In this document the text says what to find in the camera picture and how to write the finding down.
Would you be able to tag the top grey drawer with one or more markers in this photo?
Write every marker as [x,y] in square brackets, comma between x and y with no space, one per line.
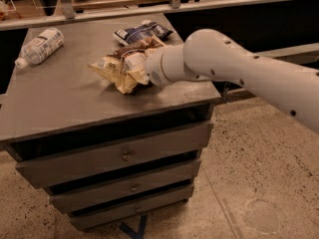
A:
[60,168]

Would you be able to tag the bottom grey drawer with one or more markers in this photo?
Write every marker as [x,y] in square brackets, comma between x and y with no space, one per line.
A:
[131,208]

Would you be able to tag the brown and yellow chip bag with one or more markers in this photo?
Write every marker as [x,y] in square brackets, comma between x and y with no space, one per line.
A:
[120,68]

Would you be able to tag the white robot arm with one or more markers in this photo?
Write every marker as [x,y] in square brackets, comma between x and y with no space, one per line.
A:
[208,55]

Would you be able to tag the grey drawer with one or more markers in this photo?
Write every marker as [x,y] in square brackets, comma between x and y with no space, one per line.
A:
[119,188]
[60,168]
[131,208]

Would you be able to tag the clear plastic water bottle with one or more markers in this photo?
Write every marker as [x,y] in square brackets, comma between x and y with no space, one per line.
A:
[40,48]

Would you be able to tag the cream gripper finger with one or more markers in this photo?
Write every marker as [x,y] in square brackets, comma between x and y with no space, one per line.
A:
[142,76]

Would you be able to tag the grey drawer cabinet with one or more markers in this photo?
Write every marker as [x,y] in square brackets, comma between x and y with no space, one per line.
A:
[62,107]

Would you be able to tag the middle grey drawer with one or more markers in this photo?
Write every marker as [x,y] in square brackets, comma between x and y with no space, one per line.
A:
[119,188]

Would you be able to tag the blue chip bag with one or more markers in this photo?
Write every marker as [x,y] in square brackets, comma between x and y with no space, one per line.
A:
[146,29]

